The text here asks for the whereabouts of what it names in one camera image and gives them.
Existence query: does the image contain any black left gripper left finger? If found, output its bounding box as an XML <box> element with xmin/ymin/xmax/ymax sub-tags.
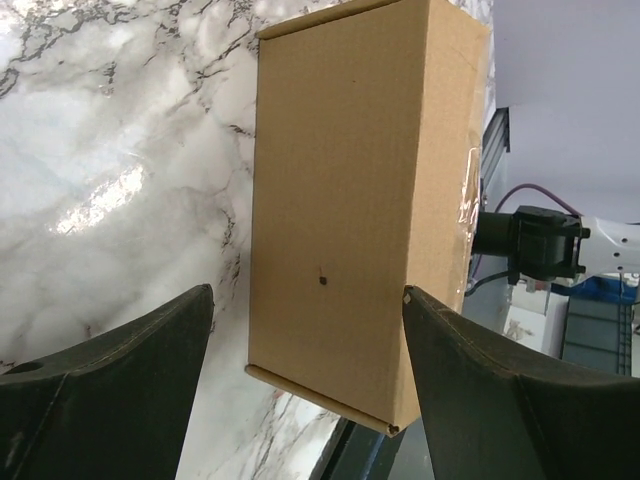
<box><xmin>1</xmin><ymin>284</ymin><xmax>214</xmax><ymax>479</ymax></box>

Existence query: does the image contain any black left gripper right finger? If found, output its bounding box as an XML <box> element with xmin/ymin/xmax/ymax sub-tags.
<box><xmin>402</xmin><ymin>286</ymin><xmax>639</xmax><ymax>479</ymax></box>

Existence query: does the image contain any brown cardboard express box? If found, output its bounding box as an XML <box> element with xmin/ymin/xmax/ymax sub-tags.
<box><xmin>246</xmin><ymin>1</ymin><xmax>490</xmax><ymax>436</ymax></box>

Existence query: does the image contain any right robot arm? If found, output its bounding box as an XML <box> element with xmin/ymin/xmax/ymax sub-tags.
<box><xmin>472</xmin><ymin>206</ymin><xmax>639</xmax><ymax>286</ymax></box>

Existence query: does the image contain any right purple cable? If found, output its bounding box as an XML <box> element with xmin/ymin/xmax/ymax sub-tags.
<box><xmin>469</xmin><ymin>183</ymin><xmax>581</xmax><ymax>281</ymax></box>

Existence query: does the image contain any aluminium frame rail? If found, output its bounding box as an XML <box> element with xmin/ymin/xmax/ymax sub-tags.
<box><xmin>480</xmin><ymin>107</ymin><xmax>510</xmax><ymax>196</ymax></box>

